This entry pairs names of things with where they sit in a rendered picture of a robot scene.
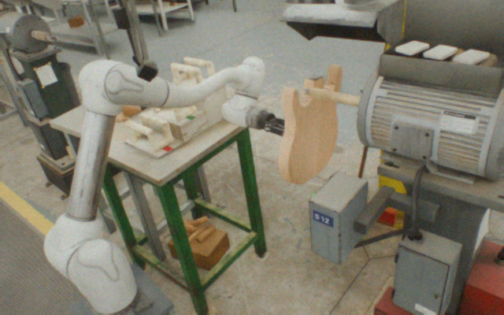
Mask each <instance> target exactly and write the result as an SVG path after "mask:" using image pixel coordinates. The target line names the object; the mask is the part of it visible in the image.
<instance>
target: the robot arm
mask: <svg viewBox="0 0 504 315"><path fill-rule="evenodd" d="M264 77H265V65H264V63H263V61H262V59H260V58H258V57H253V56H251V57H248V58H246V59H245V60H244V61H243V63H242V64H241V65H239V66H237V67H236V68H227V69H223V70H221V71H219V72H217V74H215V75H213V76H211V77H210V78H207V79H206V80H203V81H202V82H201V83H199V84H198V85H196V86H194V87H192V88H190V89H181V88H178V87H177V86H175V85H172V84H171V83H170V82H169V81H167V80H164V79H162V78H160V77H157V76H156V77H155V78H154V79H152V81H151V82H148V81H146V80H143V79H141V78H139V77H137V76H136V72H135V67H133V66H130V65H125V64H123V63H120V62H117V61H93V62H91V63H89V64H88V65H85V66H84V67H83V68H82V69H81V72H80V76H79V84H80V88H81V91H82V99H83V107H84V109H85V110H86V113H85V117H84V122H83V129H82V135H81V139H80V147H79V151H78V157H77V161H76V165H75V169H74V173H73V178H72V186H71V191H70V196H69V204H68V208H67V212H66V213H64V214H62V215H60V217H59V218H58V219H57V222H56V224H55V225H54V226H53V227H52V228H51V230H50V231H49V233H47V234H46V238H45V240H44V252H45V255H46V258H47V259H48V260H49V262H50V263H51V264H52V266H53V267H54V268H55V269H56V270H57V271H58V272H60V273H61V274H62V275H63V276H65V277H66V278H68V279H69V280H70V281H72V282H73V283H74V284H75V285H76V286H77V287H78V288H79V289H80V292H81V293H82V294H83V296H86V297H87V299H88V302H87V303H86V308H87V310H89V311H91V312H92V313H93V315H139V314H140V313H141V312H142V311H144V310H145V309H149V308H150V307H152V306H153V304H154V302H153V299H152V298H150V297H148V296H146V295H145V294H144V293H143V292H142V290H141V288H140V287H139V286H138V285H137V284H136V282H135V279H134V276H133V273H132V269H131V267H130V265H129V263H128V259H127V258H126V257H125V255H124V254H123V251H122V250H121V249H120V247H119V246H117V245H116V244H115V243H111V242H110V241H108V240H105V239H103V237H102V222H101V221H100V220H99V219H98V218H97V217H96V214H97V210H98V202H99V198H100V194H101V193H102V186H103V182H104V177H105V173H106V165H107V161H108V156H109V148H110V144H111V139H112V135H113V127H115V123H116V118H117V116H118V115H119V114H120V113H121V111H122V109H123V108H124V105H131V106H145V108H156V109H164V108H167V107H188V106H192V105H195V104H197V103H200V102H201V101H203V100H204V99H205V98H207V97H209V96H210V95H211V94H212V93H213V92H215V91H217V90H218V89H220V88H222V87H223V86H224V85H226V83H228V82H231V83H232V85H233V87H234V88H235V89H236V90H235V95H234V98H233V99H232V100H229V101H227V102H226V103H225V104H223V106H222V115H223V117H224V119H226V121H228V122H230V123H232V124H235V125H238V126H240V127H250V128H256V129H258V130H262V129H264V130H265V132H271V133H272V134H275V135H280V136H282V137H284V129H285V117H283V118H281V117H276V116H275V114H274V113H270V112H268V111H266V110H265V109H260V107H258V98H259V94H260V93H261V89H262V86H263V81H264Z"/></svg>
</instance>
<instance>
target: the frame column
mask: <svg viewBox="0 0 504 315"><path fill-rule="evenodd" d="M402 185H403V187H404V188H405V190H406V195H408V196H412V193H413V185H411V184H407V183H403V182H402ZM418 198H419V199H422V200H425V201H427V202H431V203H432V204H434V203H435V205H437V206H440V208H439V216H438V218H437V219H436V221H435V222H434V223H432V222H430V221H428V220H424V219H420V218H417V223H418V228H419V229H420V230H424V231H426V232H430V233H432V234H436V235H439V236H442V237H443V238H446V239H450V240H453V242H456V243H459V244H461V245H462V250H461V253H460V258H459V261H458V269H457V272H456V276H455V281H454V288H453V291H452V296H451V299H450V303H449V306H448V307H447V310H446V312H445V313H449V314H450V315H458V309H459V305H460V301H461V296H462V291H463V290H464V287H465V282H466V280H467V278H468V276H469V273H470V271H471V269H472V267H473V264H474V262H476V259H477V257H478V254H479V252H480V250H481V247H482V246H483V244H484V237H485V235H486V233H488V225H489V221H490V218H491V211H492V209H487V208H484V207H481V206H476V204H473V203H470V202H465V201H462V200H460V199H456V198H451V197H449V196H446V195H441V194H438V193H435V192H432V191H430V190H427V189H424V188H422V187H419V191H418ZM412 227H413V226H412V222H411V214H408V213H404V217H403V225H402V229H410V230H411V228H412Z"/></svg>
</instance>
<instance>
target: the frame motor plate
mask: <svg viewBox="0 0 504 315"><path fill-rule="evenodd" d="M417 170H418V169H414V168H410V166H407V165H401V164H399V163H394V162H392V161H387V160H382V161H381V163H380V164H379V165H378V166H377V174H378V175H381V176H386V177H389V178H391V179H392V180H397V181H400V182H403V183H407V184H411V185H413V182H414V177H415V174H416V172H417ZM419 187H422V188H424V189H427V190H430V191H432V192H435V193H438V194H441V195H446V196H449V197H451V198H456V199H460V200H462V201H465V202H470V203H473V204H476V206H481V207H484V208H487V209H492V210H494V211H497V212H501V213H504V177H503V178H500V179H499V180H498V181H492V180H490V179H487V178H486V177H482V176H477V177H476V179H475V182H474V183H473V184H469V183H464V182H461V181H457V180H454V179H452V178H449V177H446V176H440V175H437V174H434V173H428V174H427V173H426V172H424V174H423V176H422V178H421V181H420V185H419Z"/></svg>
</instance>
